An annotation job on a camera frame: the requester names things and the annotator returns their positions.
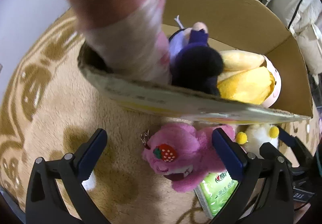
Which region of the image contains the purple haired doll plush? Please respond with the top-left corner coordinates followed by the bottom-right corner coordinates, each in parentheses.
top-left (169, 17), bottom-right (224, 96)

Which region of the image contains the pink plastic bag bundle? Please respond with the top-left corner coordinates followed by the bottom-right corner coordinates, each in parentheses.
top-left (68, 0), bottom-right (170, 84)

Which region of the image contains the white fluffy chick plush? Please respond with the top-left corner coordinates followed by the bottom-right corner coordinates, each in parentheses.
top-left (235, 124), bottom-right (279, 159)

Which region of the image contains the green tissue pack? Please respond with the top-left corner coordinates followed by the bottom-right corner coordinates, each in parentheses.
top-left (194, 171), bottom-right (238, 219)

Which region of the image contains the beige patterned fleece rug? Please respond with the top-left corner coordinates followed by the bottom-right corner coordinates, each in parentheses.
top-left (1, 10), bottom-right (321, 223)

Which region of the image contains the pink strawberry bear plush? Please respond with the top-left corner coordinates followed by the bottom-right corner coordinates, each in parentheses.
top-left (142, 123), bottom-right (236, 192)

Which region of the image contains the open cardboard box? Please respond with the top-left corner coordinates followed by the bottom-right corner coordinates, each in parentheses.
top-left (77, 0), bottom-right (313, 125)

